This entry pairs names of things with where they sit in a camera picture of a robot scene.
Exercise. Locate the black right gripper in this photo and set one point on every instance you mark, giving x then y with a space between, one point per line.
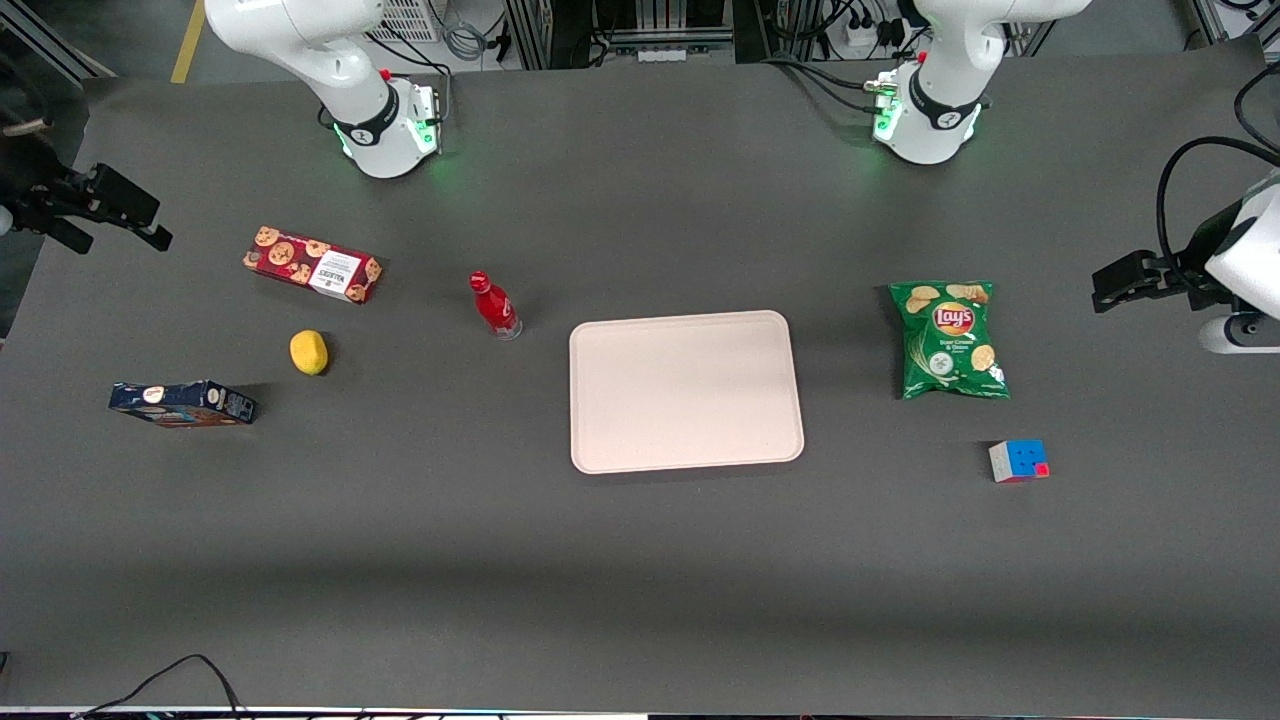
45 198

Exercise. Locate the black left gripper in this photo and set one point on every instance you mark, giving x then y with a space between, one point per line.
1190 262

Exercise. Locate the red coke bottle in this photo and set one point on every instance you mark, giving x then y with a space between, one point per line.
494 306

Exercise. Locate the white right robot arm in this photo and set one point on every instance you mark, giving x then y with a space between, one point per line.
330 60

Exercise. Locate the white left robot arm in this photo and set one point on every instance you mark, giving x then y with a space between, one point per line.
950 90

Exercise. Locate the beige plastic tray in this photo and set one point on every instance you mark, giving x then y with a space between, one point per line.
685 390

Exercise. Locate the green Lay's chips bag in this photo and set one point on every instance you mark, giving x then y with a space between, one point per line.
950 342

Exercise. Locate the dark blue snack box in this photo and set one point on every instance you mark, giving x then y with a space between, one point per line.
182 403

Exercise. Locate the Rubik's cube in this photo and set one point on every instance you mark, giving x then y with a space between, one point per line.
1018 460

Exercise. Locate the red cookie box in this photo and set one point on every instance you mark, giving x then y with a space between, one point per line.
312 265

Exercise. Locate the yellow floor tape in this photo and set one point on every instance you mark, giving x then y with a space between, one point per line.
188 40

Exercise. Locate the yellow lemon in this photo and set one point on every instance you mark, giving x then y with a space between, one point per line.
309 352

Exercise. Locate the white power strip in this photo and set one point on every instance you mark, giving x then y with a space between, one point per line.
872 35

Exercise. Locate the white vented box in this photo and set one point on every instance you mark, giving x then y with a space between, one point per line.
408 18

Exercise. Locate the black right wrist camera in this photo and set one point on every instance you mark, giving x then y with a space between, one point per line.
125 195

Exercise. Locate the aluminium frame rack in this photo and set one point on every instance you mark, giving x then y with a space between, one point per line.
620 30

